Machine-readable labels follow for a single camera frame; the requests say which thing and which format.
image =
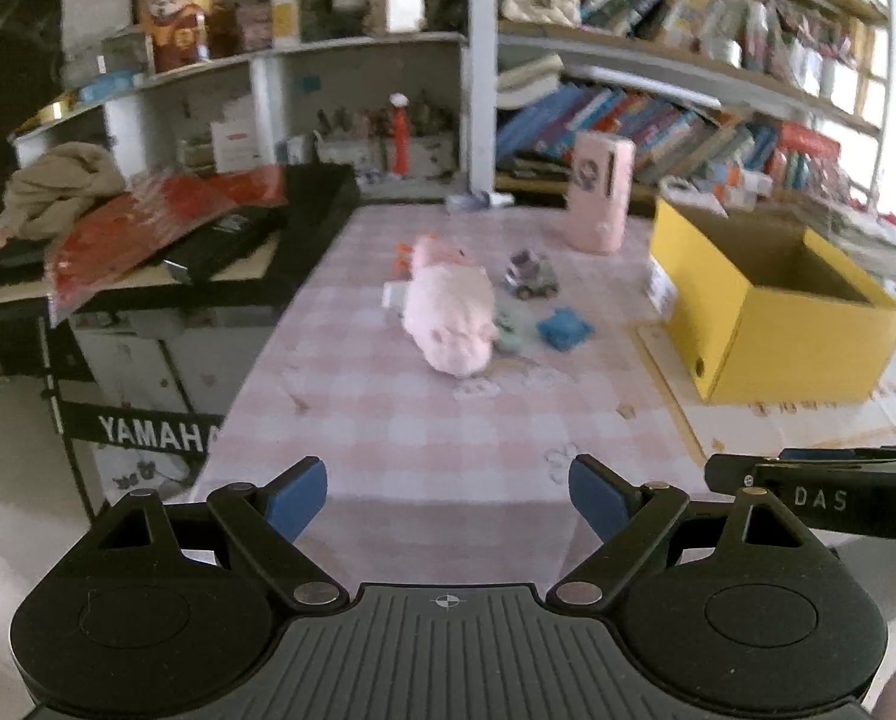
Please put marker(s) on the blue toy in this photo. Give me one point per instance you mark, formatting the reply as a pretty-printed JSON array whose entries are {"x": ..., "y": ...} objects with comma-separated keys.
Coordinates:
[{"x": 564, "y": 326}]

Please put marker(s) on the small white object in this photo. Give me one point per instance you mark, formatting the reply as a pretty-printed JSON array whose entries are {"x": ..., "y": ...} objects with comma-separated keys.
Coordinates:
[{"x": 395, "y": 294}]

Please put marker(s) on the black chair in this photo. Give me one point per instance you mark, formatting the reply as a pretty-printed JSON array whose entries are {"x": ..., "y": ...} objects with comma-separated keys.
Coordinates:
[{"x": 313, "y": 202}]

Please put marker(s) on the beige cloth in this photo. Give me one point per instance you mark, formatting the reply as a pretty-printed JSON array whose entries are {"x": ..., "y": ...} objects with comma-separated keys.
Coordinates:
[{"x": 57, "y": 187}]

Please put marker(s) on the grey purple toy truck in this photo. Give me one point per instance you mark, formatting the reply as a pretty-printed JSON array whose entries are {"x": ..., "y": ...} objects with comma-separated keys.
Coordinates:
[{"x": 530, "y": 274}]

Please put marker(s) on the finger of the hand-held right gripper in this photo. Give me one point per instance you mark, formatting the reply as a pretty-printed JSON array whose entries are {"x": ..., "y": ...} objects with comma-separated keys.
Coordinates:
[
  {"x": 815, "y": 454},
  {"x": 853, "y": 499}
]

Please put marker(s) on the yellow cardboard box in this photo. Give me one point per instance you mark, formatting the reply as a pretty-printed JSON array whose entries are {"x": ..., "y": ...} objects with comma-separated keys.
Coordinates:
[{"x": 793, "y": 337}]

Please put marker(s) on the pale folded stack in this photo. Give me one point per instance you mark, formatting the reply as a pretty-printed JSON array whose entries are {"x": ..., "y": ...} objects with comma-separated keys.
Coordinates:
[{"x": 530, "y": 82}]

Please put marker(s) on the white box with red label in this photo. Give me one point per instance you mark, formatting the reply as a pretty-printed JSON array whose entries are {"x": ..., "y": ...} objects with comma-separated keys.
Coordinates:
[{"x": 238, "y": 139}]

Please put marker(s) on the green toy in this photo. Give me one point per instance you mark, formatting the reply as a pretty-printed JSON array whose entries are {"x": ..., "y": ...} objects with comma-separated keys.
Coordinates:
[{"x": 509, "y": 334}]

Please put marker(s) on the white bookshelf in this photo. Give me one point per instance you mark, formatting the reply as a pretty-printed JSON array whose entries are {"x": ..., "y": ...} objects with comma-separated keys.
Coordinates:
[{"x": 481, "y": 90}]

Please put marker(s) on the white desk organizer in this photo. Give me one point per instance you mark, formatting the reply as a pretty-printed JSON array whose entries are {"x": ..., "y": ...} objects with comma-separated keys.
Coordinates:
[{"x": 425, "y": 154}]

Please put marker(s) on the white yellow carton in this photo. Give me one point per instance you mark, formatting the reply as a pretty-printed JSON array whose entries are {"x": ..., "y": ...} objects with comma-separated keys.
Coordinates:
[{"x": 286, "y": 15}]

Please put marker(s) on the fortune god figurine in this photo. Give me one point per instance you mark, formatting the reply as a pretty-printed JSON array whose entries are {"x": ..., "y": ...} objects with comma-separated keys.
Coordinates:
[{"x": 174, "y": 15}]

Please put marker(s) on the row of colourful books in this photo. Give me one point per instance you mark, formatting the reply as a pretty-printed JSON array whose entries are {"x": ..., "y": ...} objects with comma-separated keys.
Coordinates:
[
  {"x": 718, "y": 22},
  {"x": 643, "y": 127}
]

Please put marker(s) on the red plastic bag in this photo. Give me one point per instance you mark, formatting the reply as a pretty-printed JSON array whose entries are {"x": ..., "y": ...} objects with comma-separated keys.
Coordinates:
[{"x": 147, "y": 225}]

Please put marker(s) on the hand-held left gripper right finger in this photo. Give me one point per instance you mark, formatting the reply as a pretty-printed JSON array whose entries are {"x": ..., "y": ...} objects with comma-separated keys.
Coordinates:
[{"x": 596, "y": 499}]

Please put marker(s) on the black keyboard stand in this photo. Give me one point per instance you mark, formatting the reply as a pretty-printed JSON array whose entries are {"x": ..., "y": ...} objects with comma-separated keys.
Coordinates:
[{"x": 80, "y": 420}]

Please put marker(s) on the large pink plush pig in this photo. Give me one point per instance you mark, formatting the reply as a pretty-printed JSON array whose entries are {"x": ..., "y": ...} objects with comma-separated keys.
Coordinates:
[{"x": 451, "y": 315}]

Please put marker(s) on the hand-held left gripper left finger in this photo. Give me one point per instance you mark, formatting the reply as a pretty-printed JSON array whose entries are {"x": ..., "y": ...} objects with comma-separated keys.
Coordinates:
[{"x": 298, "y": 499}]

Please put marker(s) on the small pink plush toy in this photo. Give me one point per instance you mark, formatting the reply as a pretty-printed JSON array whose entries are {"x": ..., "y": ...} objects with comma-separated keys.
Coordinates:
[{"x": 431, "y": 250}]

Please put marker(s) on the pink checkered tablecloth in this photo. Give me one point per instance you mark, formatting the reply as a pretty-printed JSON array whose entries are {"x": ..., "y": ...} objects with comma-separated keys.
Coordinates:
[{"x": 418, "y": 427}]

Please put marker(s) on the pink cylindrical container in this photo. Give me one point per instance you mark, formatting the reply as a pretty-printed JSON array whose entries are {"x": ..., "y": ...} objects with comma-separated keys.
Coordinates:
[{"x": 601, "y": 191}]

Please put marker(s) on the white blue tube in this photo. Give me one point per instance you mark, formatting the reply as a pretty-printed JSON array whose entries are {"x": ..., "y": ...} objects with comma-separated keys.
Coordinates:
[{"x": 478, "y": 201}]

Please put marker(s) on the black electronic keyboard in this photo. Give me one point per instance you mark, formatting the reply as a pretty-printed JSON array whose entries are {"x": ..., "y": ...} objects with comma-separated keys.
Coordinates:
[{"x": 193, "y": 292}]

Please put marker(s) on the red bottle with white cap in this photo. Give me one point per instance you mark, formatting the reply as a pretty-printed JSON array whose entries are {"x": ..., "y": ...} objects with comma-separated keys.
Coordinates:
[{"x": 399, "y": 139}]

